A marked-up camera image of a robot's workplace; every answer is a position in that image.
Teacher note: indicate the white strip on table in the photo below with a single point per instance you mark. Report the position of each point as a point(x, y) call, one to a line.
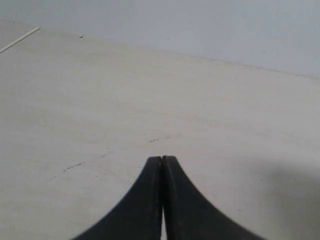
point(19, 39)

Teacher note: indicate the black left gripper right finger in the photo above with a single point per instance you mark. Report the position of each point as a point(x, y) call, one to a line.
point(188, 215)

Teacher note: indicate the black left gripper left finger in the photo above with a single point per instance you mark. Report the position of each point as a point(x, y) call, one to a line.
point(138, 215)

